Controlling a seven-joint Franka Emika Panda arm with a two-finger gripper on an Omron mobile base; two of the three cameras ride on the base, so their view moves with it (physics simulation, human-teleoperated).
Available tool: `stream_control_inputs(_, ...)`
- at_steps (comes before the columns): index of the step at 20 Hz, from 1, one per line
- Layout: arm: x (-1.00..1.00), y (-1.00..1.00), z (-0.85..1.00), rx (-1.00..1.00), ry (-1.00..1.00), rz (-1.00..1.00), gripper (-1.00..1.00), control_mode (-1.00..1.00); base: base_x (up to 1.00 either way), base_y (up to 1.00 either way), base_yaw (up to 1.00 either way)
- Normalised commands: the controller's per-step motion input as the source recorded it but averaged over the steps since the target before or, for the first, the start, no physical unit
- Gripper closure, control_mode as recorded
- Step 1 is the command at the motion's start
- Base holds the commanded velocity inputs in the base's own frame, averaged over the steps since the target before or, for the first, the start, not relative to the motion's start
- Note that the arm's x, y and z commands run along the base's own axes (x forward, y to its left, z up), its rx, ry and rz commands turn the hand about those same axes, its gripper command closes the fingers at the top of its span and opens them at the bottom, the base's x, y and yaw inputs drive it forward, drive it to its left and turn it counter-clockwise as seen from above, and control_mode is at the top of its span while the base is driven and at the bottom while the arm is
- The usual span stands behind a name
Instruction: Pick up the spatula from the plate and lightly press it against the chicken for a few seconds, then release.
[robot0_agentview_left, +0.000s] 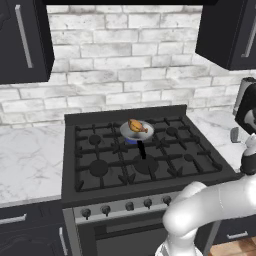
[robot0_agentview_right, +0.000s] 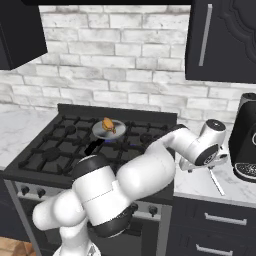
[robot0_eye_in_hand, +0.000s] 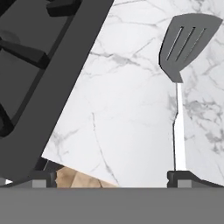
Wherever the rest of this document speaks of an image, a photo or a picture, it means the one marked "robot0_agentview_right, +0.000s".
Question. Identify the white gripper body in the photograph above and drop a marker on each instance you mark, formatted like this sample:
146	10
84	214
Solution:
196	167

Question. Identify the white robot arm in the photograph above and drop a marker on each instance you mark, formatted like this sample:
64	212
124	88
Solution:
100	196

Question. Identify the browned chicken piece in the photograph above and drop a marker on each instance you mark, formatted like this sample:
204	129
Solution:
107	124

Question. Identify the black coffee machine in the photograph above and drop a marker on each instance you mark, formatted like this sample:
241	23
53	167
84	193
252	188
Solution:
243	143

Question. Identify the black drawer front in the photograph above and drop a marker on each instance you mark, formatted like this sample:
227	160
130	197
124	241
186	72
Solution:
186	246
230	208

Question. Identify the black stove knob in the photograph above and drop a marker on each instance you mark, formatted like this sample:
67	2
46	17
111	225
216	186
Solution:
134	207
25	190
153	210
41	192

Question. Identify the black oven door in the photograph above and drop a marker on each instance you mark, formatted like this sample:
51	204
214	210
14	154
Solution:
146	236

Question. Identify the grey frying pan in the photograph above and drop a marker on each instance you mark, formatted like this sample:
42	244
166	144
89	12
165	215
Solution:
100	131

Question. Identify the black gas hob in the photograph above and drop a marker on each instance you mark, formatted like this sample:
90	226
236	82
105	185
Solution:
50	146

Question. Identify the black range hood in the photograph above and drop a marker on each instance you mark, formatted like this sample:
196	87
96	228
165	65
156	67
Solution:
106	2

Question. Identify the black base cupboard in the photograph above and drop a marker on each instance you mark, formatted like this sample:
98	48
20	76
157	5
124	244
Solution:
10	210

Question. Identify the black wall cupboard door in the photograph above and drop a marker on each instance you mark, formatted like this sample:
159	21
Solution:
230	43

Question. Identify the black wall cupboard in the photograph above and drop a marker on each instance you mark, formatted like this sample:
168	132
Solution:
18	31

